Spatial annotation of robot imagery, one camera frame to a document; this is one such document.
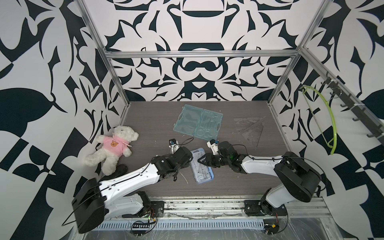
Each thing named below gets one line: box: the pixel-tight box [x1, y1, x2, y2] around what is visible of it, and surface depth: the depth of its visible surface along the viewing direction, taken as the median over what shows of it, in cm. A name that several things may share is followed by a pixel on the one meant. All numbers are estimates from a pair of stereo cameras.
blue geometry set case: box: [190, 147, 215, 183], surface depth 86 cm
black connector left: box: [132, 223, 151, 236], surface depth 74 cm
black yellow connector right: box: [263, 223, 280, 235], surface depth 72 cm
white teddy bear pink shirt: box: [84, 125, 139, 176], surface depth 89 cm
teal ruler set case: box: [173, 104, 224, 141], surface depth 108 cm
